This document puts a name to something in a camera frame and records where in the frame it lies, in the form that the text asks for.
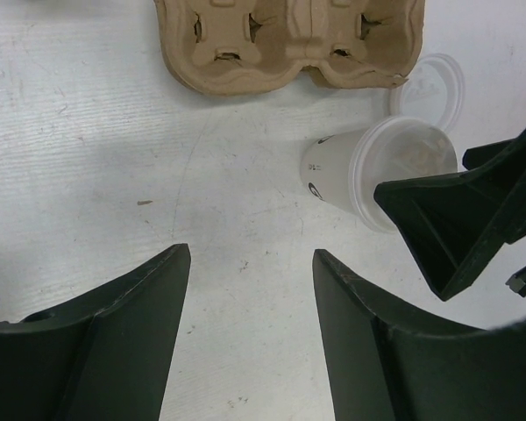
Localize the white paper cup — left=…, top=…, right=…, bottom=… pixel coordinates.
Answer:
left=300, top=129, right=366, bottom=215

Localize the clear plastic lid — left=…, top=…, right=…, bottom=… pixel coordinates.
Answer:
left=387, top=54, right=466, bottom=132
left=348, top=116, right=458, bottom=233

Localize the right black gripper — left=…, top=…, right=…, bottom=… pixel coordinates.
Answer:
left=373, top=129, right=526, bottom=301

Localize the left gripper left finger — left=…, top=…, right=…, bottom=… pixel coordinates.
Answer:
left=0, top=244, right=189, bottom=420

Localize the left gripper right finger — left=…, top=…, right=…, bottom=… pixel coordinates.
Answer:
left=312, top=249, right=526, bottom=420

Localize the brown cardboard cup carrier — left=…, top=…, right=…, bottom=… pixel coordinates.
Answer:
left=155, top=0, right=425, bottom=96

